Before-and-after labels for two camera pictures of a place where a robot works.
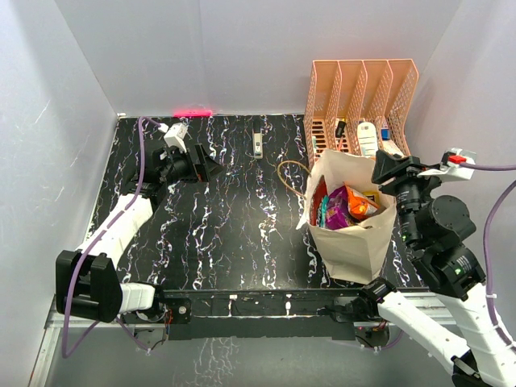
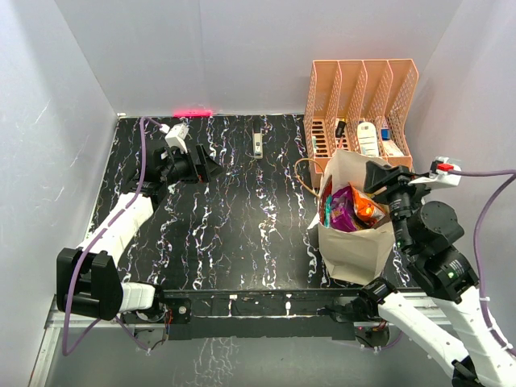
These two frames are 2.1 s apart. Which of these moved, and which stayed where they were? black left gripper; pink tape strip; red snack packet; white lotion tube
Moved: red snack packet
Stayed: pink tape strip; black left gripper; white lotion tube
